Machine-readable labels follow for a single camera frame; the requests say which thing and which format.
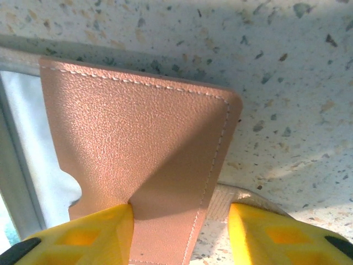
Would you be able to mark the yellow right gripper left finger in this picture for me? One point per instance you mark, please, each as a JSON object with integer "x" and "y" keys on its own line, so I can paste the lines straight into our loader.
{"x": 82, "y": 243}

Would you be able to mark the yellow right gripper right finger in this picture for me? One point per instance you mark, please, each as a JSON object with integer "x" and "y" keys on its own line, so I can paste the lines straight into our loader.
{"x": 275, "y": 243}

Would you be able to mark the tan leather card holder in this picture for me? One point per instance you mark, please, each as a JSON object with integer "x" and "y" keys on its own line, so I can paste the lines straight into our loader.
{"x": 138, "y": 124}

